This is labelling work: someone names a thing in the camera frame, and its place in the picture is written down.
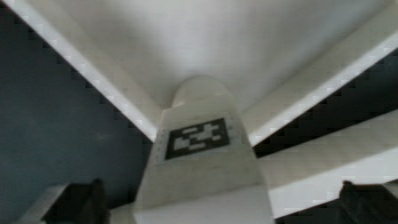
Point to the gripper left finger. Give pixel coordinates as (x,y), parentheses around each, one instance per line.
(72,204)

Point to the white square tabletop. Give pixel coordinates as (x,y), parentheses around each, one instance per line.
(285,48)

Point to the white U-shaped obstacle fence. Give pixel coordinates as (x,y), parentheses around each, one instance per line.
(349,156)

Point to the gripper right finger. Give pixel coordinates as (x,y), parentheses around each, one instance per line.
(367,206)

